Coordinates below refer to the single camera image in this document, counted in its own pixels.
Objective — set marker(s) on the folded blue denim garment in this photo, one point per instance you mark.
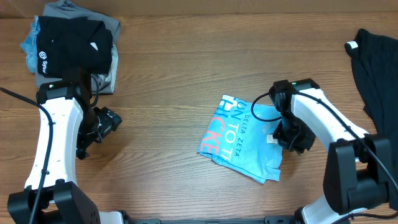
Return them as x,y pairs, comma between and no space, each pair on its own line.
29,45

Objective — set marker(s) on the black unfolded shirt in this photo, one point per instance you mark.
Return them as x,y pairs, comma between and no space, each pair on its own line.
374,66

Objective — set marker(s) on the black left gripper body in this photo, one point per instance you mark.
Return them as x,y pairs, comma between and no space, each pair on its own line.
97,123

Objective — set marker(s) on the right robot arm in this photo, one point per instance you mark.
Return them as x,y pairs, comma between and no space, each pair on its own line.
359,172

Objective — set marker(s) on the folded grey garment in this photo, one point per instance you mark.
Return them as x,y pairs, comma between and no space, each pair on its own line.
100,83

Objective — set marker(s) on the light blue printed t-shirt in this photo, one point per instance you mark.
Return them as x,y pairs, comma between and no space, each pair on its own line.
242,140

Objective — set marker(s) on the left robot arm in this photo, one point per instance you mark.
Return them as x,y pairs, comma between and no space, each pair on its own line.
69,123

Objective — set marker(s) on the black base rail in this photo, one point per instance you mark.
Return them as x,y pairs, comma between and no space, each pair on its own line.
281,219

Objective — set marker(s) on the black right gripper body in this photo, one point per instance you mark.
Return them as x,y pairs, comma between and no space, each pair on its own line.
293,133

